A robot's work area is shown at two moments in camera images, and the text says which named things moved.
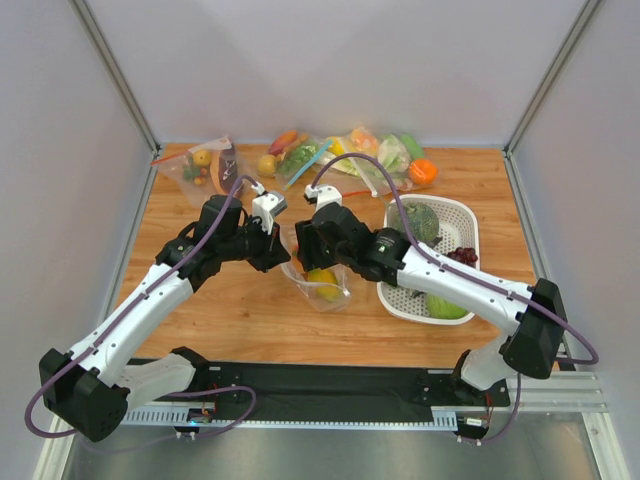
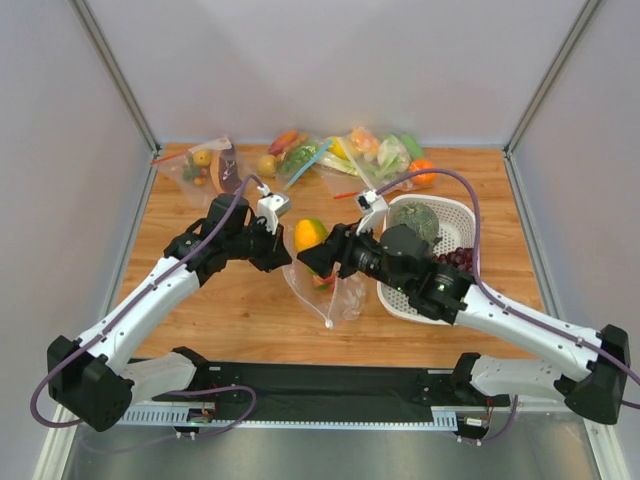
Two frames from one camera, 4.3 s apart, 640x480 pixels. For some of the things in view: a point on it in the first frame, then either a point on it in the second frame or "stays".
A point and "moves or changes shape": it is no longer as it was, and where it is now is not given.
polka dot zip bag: [326, 288] moves or changes shape
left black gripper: [272, 248] stays
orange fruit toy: [423, 171] stays
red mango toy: [281, 141] stays
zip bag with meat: [209, 170] stays
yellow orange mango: [325, 282] moves or changes shape
